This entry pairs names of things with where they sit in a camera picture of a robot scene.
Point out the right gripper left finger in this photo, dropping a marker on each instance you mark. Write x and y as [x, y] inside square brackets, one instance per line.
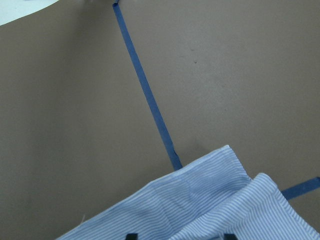
[131, 236]

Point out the light blue striped shirt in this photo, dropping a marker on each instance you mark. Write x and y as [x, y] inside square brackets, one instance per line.
[206, 199]

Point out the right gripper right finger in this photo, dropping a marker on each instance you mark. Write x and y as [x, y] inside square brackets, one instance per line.
[229, 236]

